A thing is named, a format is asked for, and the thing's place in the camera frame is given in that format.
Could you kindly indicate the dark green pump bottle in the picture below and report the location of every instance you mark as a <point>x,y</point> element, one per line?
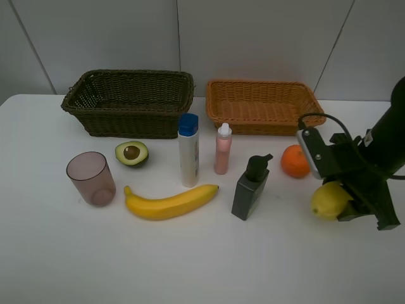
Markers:
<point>250,186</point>

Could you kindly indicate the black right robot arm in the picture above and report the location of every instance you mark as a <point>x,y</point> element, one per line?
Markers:
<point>392,123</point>

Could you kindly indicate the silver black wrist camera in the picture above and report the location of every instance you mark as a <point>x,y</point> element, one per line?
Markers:
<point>319,156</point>

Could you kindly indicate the translucent pink plastic cup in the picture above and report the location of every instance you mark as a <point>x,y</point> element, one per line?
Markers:
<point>90,174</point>

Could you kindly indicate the yellow banana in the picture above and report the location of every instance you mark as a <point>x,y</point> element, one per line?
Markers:
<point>174,206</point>

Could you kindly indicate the orange mandarin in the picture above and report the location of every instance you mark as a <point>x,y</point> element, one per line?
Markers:
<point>294,163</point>

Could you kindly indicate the pink bottle white cap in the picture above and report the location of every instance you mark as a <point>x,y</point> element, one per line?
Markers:
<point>223,147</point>

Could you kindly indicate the dark brown wicker basket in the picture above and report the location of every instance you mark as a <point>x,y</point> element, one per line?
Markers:
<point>134,104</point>

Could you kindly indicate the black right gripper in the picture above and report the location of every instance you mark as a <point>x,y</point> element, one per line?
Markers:
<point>364,166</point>

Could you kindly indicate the orange wicker basket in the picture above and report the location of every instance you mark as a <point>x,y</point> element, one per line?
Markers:
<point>269,108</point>

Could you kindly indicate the yellow lemon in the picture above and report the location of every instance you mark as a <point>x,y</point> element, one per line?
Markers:
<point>329,201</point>

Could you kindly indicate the halved avocado with pit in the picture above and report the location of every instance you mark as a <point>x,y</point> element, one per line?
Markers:
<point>132,153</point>

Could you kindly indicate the white bottle blue cap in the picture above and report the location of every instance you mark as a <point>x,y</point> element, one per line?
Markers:
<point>188,138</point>

